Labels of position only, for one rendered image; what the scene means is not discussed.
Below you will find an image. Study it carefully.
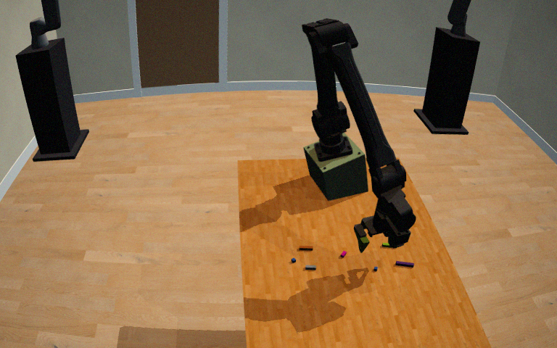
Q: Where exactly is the purple rod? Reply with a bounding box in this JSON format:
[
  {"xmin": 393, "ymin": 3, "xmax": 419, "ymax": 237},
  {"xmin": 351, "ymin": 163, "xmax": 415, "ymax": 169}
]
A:
[{"xmin": 395, "ymin": 261, "xmax": 414, "ymax": 268}]

